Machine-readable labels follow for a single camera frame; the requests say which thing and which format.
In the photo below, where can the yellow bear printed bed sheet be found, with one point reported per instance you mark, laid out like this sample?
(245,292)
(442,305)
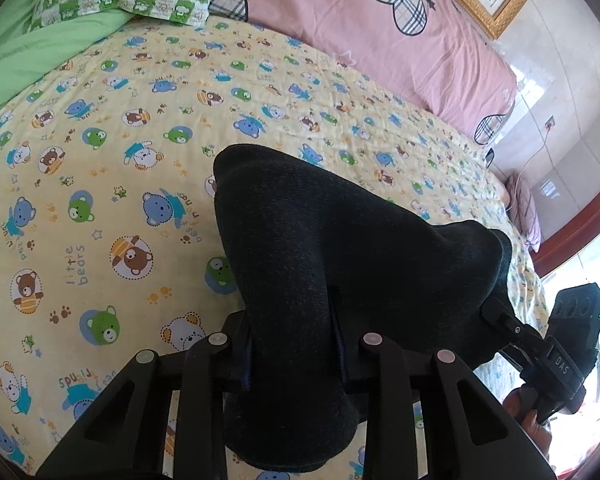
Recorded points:
(105,210)

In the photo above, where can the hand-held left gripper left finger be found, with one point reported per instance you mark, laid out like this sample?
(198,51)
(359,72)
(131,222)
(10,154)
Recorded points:
(240,360)

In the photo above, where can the person's right hand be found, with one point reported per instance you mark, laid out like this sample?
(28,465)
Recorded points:
(525,410)

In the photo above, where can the small pink striped pillow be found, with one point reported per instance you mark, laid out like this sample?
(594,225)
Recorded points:
(524,207)

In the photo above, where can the white wall socket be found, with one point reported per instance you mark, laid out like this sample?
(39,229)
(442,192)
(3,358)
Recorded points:
(549,121)

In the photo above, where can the dark navy pants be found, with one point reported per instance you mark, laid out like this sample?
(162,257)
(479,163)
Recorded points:
(340,280)

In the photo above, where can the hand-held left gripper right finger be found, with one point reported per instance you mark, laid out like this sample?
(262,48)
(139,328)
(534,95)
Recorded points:
(345,355)

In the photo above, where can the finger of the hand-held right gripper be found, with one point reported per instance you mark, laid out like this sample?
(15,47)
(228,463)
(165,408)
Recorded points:
(512,327)

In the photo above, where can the light green blanket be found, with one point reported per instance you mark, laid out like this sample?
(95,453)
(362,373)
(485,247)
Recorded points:
(35,45)

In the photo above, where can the red wooden door frame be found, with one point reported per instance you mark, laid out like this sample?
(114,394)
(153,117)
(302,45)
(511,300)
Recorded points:
(580,230)

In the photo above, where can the pink duvet with plaid hearts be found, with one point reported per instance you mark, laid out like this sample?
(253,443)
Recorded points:
(380,35)

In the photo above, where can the small black device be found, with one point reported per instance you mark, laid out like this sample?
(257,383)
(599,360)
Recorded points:
(490,156)

